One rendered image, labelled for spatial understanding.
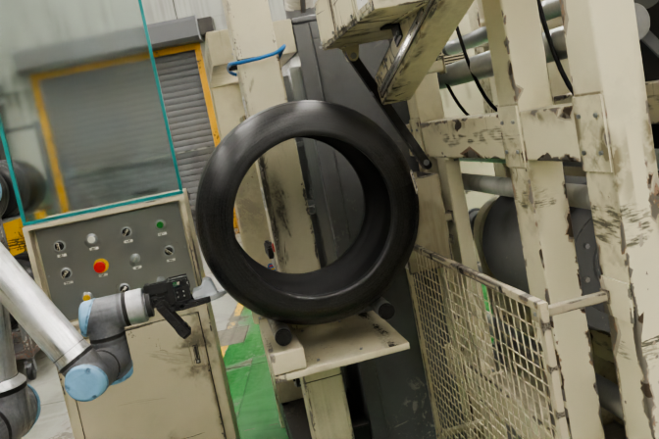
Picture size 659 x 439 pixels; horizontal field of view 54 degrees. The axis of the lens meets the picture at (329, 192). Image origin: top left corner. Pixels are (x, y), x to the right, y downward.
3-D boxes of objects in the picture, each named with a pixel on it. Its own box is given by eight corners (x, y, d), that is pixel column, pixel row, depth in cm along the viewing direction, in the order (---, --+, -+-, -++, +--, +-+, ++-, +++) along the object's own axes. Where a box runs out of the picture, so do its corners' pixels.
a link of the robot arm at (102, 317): (87, 334, 173) (78, 298, 173) (135, 323, 176) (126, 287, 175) (80, 344, 164) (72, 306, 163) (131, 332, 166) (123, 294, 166)
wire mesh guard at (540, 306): (436, 439, 220) (399, 239, 213) (441, 437, 221) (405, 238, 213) (592, 632, 132) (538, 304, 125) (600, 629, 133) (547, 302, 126)
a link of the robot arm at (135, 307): (130, 329, 167) (134, 319, 176) (150, 324, 167) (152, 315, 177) (123, 295, 166) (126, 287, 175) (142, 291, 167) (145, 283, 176)
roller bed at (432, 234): (392, 264, 224) (376, 179, 221) (431, 255, 226) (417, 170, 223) (410, 274, 204) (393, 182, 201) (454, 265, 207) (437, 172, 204)
